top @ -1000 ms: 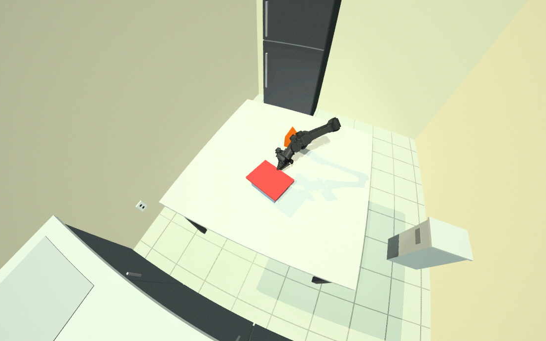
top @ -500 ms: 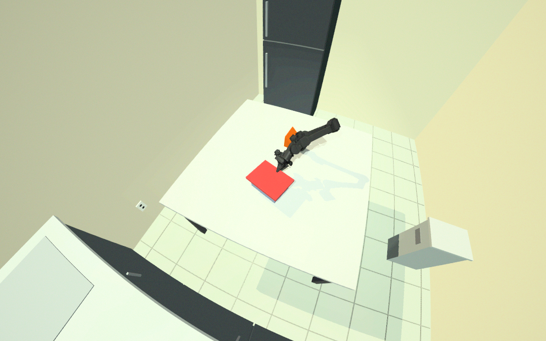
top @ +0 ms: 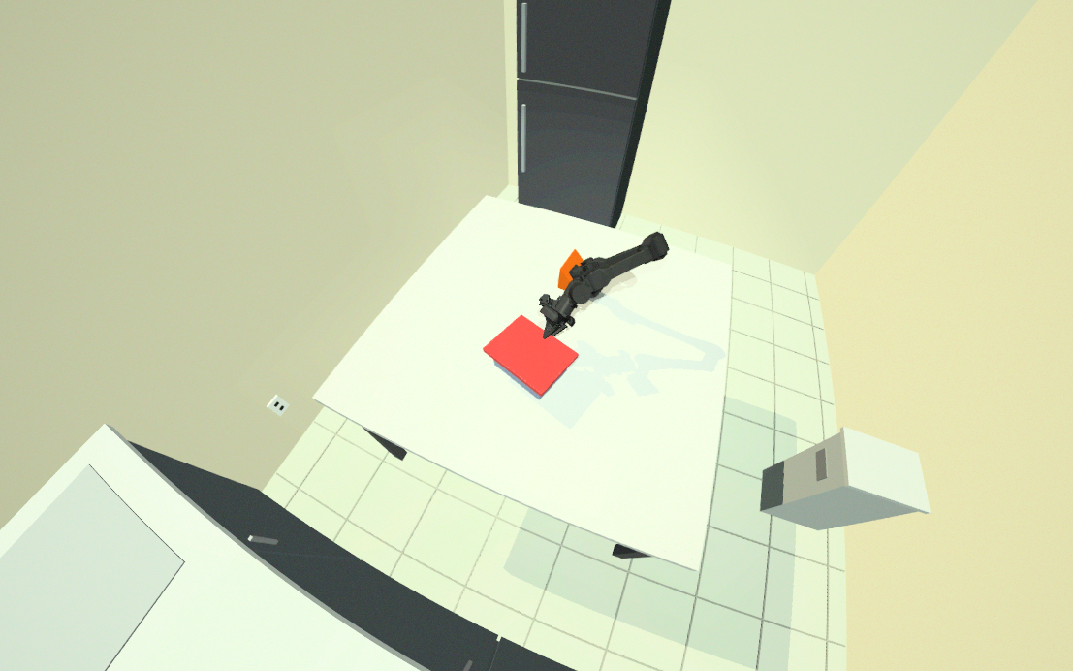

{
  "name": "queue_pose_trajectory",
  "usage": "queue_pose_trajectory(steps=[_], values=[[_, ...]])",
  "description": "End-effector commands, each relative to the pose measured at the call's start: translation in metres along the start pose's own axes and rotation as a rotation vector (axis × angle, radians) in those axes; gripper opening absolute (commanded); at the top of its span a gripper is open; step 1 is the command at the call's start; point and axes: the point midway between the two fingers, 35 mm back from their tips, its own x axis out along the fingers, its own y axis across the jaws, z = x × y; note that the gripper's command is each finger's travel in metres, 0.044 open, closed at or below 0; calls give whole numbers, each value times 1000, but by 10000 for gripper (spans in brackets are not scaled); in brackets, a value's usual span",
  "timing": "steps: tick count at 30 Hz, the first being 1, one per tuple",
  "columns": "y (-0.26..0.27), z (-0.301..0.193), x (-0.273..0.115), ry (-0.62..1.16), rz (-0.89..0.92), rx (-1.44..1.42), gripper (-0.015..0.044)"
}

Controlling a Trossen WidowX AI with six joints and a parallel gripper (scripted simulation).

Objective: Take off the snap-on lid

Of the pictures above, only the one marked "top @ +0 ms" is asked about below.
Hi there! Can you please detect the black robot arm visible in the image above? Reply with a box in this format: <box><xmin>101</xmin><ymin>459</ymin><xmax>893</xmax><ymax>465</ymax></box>
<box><xmin>539</xmin><ymin>232</ymin><xmax>670</xmax><ymax>307</ymax></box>

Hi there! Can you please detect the red lid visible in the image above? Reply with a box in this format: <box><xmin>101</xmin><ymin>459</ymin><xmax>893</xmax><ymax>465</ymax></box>
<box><xmin>483</xmin><ymin>315</ymin><xmax>579</xmax><ymax>397</ymax></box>

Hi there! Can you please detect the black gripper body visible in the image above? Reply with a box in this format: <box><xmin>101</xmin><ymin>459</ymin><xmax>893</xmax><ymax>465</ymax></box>
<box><xmin>540</xmin><ymin>294</ymin><xmax>578</xmax><ymax>327</ymax></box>

